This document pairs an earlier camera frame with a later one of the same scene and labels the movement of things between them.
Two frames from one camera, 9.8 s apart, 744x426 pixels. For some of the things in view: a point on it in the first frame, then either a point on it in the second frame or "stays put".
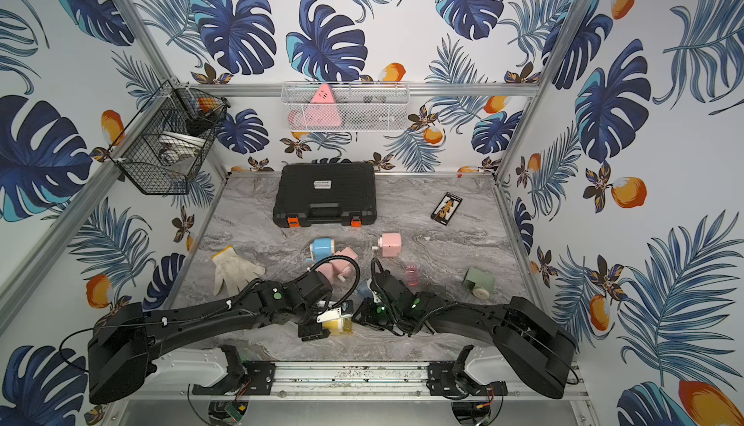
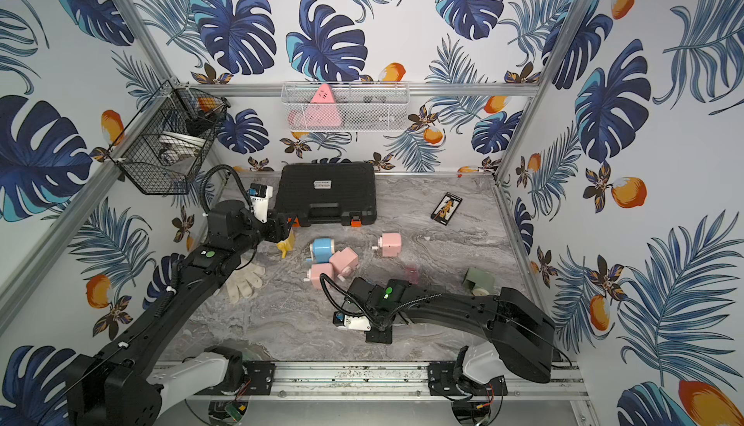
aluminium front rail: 178,380 stays put
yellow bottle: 341,326 to 287,245
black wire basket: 172,141 stays put
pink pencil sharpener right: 390,244 stays put
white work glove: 233,272 stays put
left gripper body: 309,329 to 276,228
